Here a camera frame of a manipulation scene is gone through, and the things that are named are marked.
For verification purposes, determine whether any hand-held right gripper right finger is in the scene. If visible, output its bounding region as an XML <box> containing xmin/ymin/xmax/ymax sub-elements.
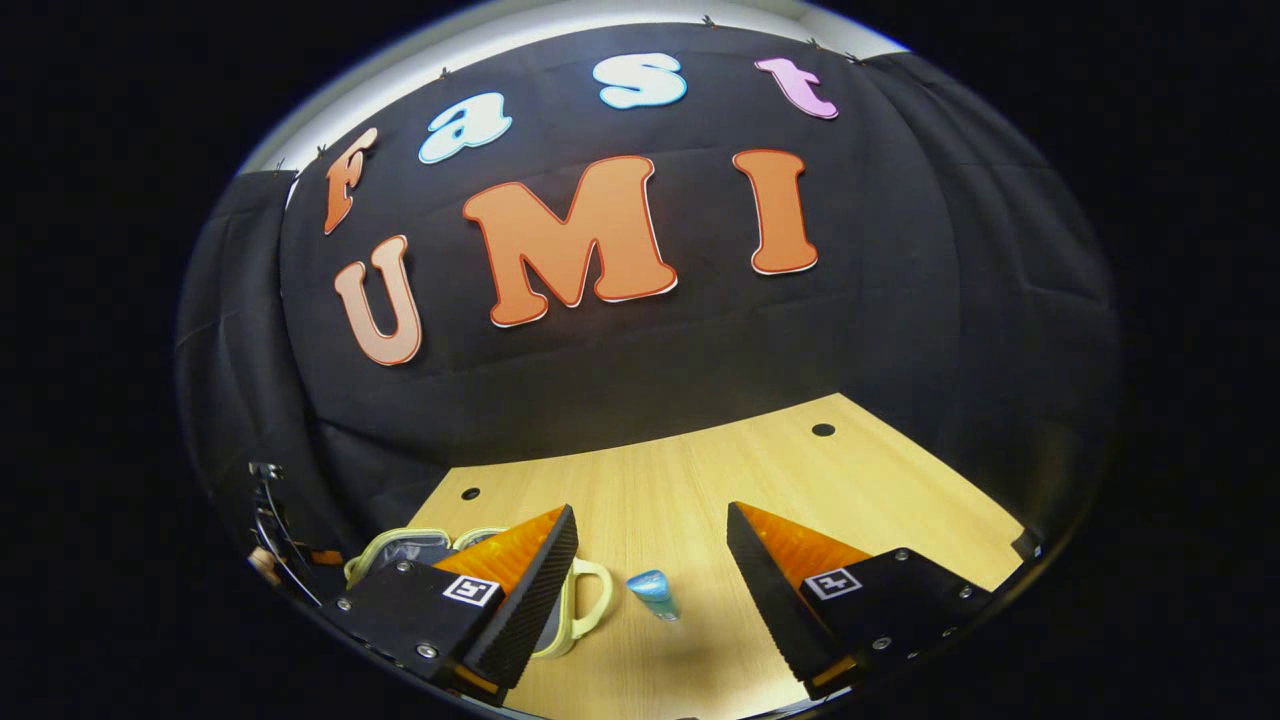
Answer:
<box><xmin>726</xmin><ymin>501</ymin><xmax>998</xmax><ymax>703</ymax></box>

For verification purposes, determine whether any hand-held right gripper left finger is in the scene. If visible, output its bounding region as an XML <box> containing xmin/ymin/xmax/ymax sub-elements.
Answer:
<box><xmin>320</xmin><ymin>503</ymin><xmax>581</xmax><ymax>708</ymax></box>

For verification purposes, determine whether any blue skin care tube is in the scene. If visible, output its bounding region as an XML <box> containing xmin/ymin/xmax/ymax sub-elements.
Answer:
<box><xmin>626</xmin><ymin>569</ymin><xmax>681</xmax><ymax>622</ymax></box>

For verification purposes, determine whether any white cable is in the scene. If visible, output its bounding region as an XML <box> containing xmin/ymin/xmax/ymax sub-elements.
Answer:
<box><xmin>258</xmin><ymin>490</ymin><xmax>323</xmax><ymax>607</ymax></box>

